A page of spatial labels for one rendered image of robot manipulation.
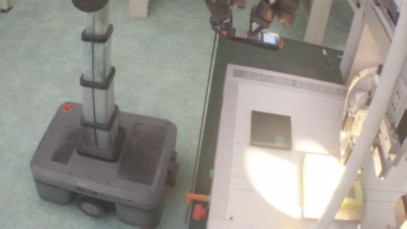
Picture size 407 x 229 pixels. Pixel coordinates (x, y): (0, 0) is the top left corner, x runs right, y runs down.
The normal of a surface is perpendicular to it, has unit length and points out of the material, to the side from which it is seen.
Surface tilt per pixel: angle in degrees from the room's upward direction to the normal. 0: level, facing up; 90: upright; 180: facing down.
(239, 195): 0
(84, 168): 0
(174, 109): 0
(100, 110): 90
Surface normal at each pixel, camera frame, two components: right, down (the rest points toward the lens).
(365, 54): -0.10, 0.64
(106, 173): 0.12, -0.75
